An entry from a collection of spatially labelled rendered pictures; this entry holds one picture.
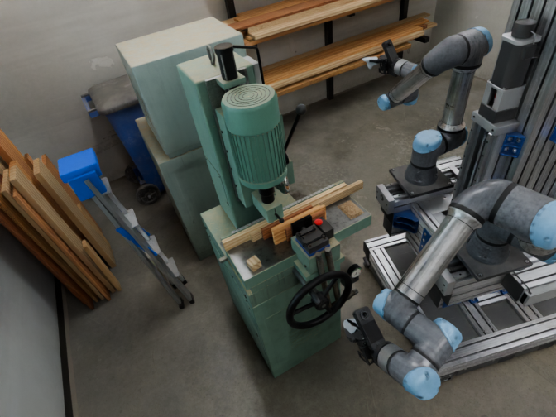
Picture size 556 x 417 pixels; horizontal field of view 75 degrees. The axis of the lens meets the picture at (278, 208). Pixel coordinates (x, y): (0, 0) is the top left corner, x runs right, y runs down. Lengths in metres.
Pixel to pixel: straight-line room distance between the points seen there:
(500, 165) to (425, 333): 0.84
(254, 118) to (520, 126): 0.94
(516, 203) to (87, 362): 2.34
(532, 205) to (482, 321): 1.20
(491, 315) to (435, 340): 1.22
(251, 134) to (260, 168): 0.13
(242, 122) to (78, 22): 2.39
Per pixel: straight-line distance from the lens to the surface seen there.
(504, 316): 2.23
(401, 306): 1.03
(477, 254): 1.57
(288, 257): 1.41
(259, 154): 1.17
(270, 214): 1.38
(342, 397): 2.11
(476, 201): 1.05
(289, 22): 3.30
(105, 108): 2.87
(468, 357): 2.04
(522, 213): 1.03
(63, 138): 3.62
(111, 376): 2.49
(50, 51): 3.39
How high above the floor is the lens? 1.99
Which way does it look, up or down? 43 degrees down
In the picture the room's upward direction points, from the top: 10 degrees counter-clockwise
